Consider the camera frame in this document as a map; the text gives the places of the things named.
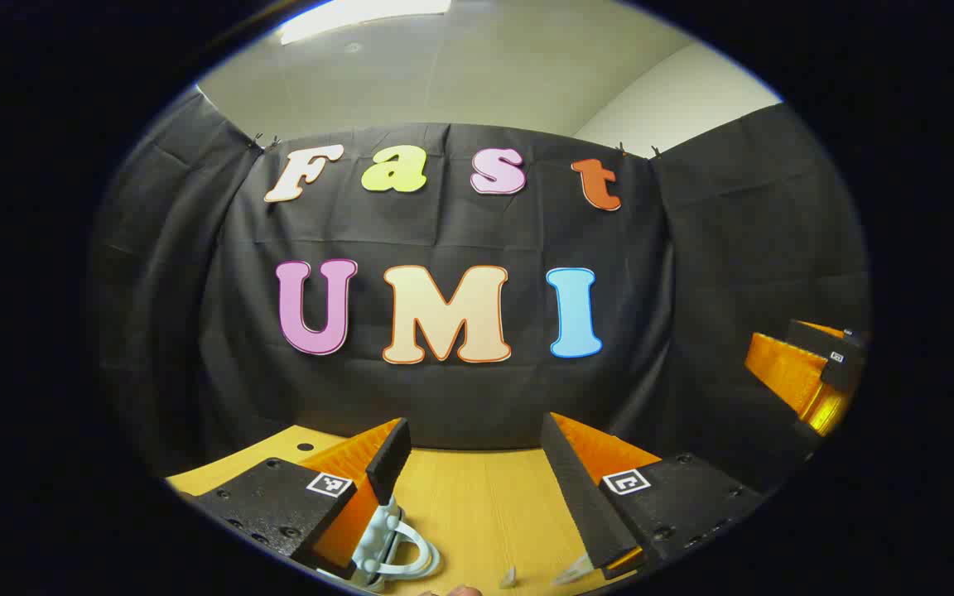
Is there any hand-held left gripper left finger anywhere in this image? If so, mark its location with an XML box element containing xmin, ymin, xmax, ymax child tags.
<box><xmin>187</xmin><ymin>418</ymin><xmax>413</xmax><ymax>580</ymax></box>

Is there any light blue suitcase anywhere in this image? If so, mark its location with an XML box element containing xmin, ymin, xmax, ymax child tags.
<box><xmin>317</xmin><ymin>495</ymin><xmax>442</xmax><ymax>593</ymax></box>

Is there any black backdrop cloth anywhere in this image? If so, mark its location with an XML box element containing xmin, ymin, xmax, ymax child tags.
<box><xmin>89</xmin><ymin>87</ymin><xmax>871</xmax><ymax>497</ymax></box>

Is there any white green skin care tube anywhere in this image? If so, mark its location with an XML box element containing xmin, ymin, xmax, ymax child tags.
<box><xmin>552</xmin><ymin>552</ymin><xmax>595</xmax><ymax>588</ymax></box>

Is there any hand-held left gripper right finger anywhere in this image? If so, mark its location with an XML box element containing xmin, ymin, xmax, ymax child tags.
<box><xmin>540</xmin><ymin>412</ymin><xmax>766</xmax><ymax>580</ymax></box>

